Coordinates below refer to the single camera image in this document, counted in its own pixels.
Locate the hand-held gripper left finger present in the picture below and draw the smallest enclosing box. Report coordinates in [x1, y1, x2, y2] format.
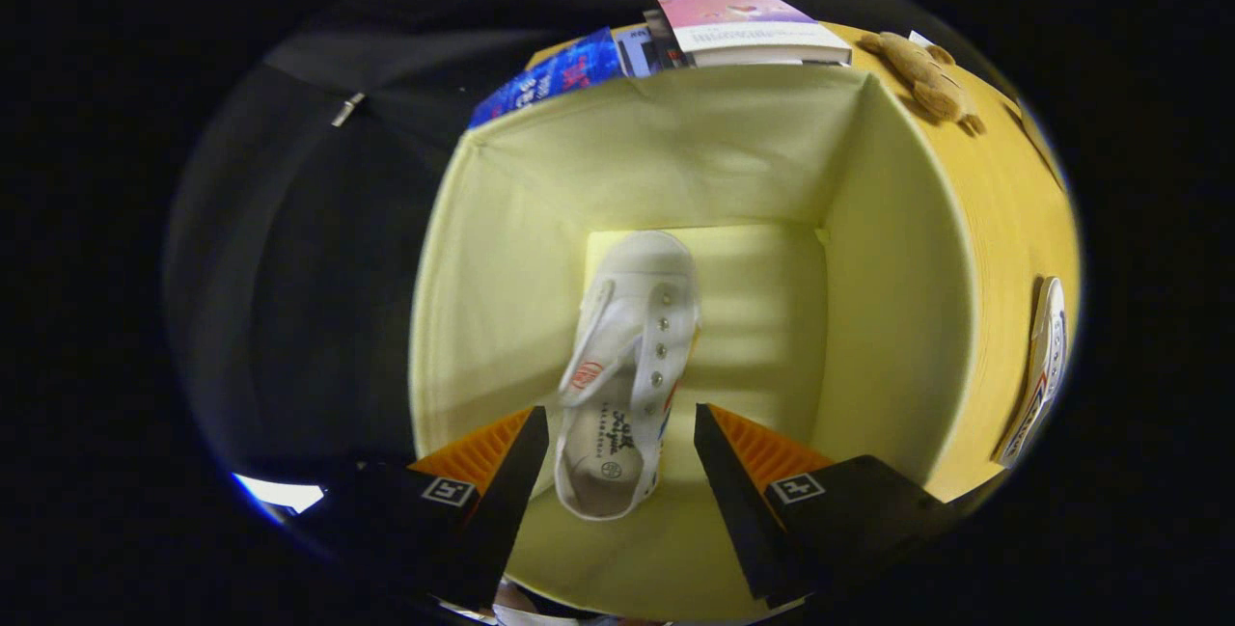
[318, 405, 551, 611]

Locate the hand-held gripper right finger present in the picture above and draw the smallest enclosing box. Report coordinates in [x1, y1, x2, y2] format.
[693, 402, 956, 610]

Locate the white canvas shoe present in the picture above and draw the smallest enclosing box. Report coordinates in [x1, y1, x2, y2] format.
[554, 230, 701, 522]
[993, 275, 1070, 470]

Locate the cream fabric storage box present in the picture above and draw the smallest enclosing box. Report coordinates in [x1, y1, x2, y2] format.
[407, 61, 977, 623]

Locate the lit monitor screen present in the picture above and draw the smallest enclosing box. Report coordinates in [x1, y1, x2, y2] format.
[232, 471, 326, 515]

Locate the dark blue book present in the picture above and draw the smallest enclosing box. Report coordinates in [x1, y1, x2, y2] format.
[467, 26, 629, 131]

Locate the grey book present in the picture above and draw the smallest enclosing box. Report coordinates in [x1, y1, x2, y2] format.
[642, 9, 694, 70]

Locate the brown plush toy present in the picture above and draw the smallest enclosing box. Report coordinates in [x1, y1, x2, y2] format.
[858, 30, 988, 136]

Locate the pink cover book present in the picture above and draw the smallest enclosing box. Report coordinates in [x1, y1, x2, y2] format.
[655, 0, 854, 68]

